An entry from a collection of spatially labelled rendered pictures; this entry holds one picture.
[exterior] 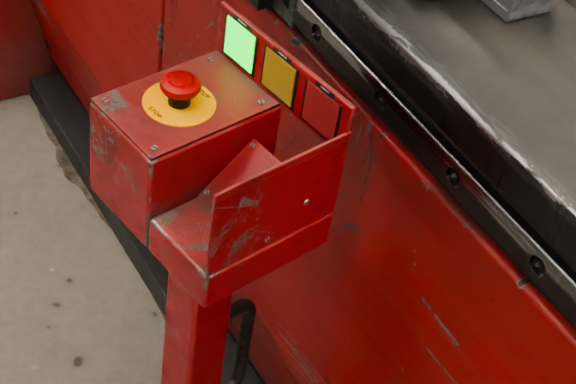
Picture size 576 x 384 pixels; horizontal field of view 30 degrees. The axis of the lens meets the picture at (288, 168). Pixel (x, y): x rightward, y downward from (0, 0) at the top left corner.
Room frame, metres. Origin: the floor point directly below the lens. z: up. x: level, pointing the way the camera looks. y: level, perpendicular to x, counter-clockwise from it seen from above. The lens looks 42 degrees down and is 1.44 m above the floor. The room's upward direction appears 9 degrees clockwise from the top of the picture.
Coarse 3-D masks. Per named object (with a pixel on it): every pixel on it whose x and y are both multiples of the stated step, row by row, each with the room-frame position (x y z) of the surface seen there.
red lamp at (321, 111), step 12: (312, 84) 0.81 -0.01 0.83; (312, 96) 0.80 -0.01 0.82; (324, 96) 0.79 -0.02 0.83; (312, 108) 0.80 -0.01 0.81; (324, 108) 0.79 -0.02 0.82; (336, 108) 0.78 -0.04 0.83; (312, 120) 0.80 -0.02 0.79; (324, 120) 0.79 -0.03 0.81; (336, 120) 0.78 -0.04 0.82; (324, 132) 0.79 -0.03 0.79
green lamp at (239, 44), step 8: (232, 24) 0.89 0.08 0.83; (232, 32) 0.89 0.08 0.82; (240, 32) 0.88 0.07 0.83; (248, 32) 0.87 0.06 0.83; (232, 40) 0.89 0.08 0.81; (240, 40) 0.88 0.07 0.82; (248, 40) 0.87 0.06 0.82; (224, 48) 0.90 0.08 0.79; (232, 48) 0.89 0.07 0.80; (240, 48) 0.88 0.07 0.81; (248, 48) 0.87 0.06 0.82; (232, 56) 0.89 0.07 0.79; (240, 56) 0.88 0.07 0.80; (248, 56) 0.87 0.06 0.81; (240, 64) 0.88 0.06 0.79; (248, 64) 0.87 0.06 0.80
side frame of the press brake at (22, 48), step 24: (0, 0) 1.69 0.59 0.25; (24, 0) 1.72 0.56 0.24; (0, 24) 1.69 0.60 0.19; (24, 24) 1.71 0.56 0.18; (0, 48) 1.68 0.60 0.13; (24, 48) 1.71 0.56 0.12; (0, 72) 1.68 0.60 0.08; (24, 72) 1.71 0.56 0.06; (48, 72) 1.74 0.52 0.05; (0, 96) 1.68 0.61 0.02
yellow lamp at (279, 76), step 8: (272, 56) 0.85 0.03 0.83; (264, 64) 0.85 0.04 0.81; (272, 64) 0.85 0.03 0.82; (280, 64) 0.84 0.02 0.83; (288, 64) 0.83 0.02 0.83; (264, 72) 0.85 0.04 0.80; (272, 72) 0.84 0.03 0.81; (280, 72) 0.84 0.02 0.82; (288, 72) 0.83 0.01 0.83; (296, 72) 0.82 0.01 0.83; (264, 80) 0.85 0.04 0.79; (272, 80) 0.84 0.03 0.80; (280, 80) 0.84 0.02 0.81; (288, 80) 0.83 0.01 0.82; (272, 88) 0.84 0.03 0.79; (280, 88) 0.83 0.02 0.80; (288, 88) 0.83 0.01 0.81; (280, 96) 0.83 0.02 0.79; (288, 96) 0.83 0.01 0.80; (288, 104) 0.83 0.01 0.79
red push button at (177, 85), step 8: (168, 72) 0.82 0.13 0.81; (176, 72) 0.82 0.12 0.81; (184, 72) 0.82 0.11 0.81; (168, 80) 0.81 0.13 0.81; (176, 80) 0.81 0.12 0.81; (184, 80) 0.81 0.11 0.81; (192, 80) 0.81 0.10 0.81; (160, 88) 0.80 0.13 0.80; (168, 88) 0.80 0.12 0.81; (176, 88) 0.80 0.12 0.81; (184, 88) 0.80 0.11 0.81; (192, 88) 0.80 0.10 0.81; (200, 88) 0.81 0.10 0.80; (168, 96) 0.80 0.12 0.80; (176, 96) 0.79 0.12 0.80; (184, 96) 0.79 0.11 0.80; (192, 96) 0.80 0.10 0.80; (176, 104) 0.80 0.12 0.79; (184, 104) 0.80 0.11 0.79
